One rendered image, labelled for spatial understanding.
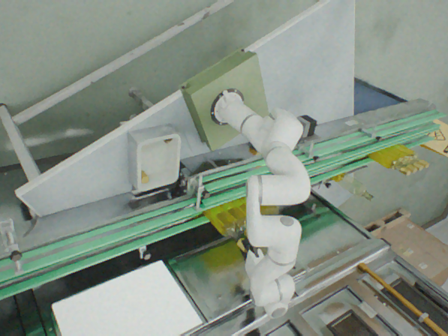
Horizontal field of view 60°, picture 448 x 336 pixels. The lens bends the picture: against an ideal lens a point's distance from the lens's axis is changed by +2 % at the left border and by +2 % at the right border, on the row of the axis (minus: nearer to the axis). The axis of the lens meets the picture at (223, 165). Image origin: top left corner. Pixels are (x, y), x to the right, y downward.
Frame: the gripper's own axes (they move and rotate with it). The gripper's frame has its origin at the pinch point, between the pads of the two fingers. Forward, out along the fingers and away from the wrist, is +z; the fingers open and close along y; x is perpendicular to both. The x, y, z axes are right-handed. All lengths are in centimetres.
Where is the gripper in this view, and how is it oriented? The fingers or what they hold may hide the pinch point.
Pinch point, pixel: (245, 247)
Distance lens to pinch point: 148.8
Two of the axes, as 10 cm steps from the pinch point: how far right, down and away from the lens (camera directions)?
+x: -9.4, 1.0, -3.2
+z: -3.2, -5.6, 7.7
